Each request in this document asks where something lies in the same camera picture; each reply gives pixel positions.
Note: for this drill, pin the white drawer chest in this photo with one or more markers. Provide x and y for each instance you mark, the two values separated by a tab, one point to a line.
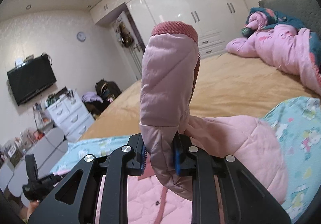
70	115

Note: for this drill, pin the pink floral comforter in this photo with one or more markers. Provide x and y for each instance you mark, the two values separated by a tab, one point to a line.
280	41

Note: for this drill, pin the purple clothes pile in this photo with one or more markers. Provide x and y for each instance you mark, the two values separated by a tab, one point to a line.
91	97

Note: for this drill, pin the teal cartoon cat bedsheet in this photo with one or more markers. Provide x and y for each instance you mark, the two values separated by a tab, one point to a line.
297	125

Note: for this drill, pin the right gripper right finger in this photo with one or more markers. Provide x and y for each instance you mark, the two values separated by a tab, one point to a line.
224	190

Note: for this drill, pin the purple wall clock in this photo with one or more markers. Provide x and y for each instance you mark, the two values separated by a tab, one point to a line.
81	36

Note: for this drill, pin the black bag on floor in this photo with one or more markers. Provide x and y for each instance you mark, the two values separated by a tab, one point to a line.
107	89

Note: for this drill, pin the person's left hand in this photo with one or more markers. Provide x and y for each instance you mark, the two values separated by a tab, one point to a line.
32	206

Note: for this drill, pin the pink quilted jacket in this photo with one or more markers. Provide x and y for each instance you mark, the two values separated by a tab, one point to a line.
170	67

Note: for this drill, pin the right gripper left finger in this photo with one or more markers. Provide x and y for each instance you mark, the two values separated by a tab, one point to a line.
95	190

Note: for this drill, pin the tan bed blanket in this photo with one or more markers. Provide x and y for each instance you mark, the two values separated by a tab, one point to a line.
227	85

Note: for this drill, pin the grey bed headboard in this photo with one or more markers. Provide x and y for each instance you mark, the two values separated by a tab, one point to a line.
308	11

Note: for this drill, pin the white bedroom door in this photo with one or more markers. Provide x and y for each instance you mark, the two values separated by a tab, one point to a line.
129	43

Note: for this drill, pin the black wall television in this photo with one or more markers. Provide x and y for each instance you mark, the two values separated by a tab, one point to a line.
31	78

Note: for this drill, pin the white glossy wardrobe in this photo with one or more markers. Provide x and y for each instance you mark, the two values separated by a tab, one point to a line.
217	22

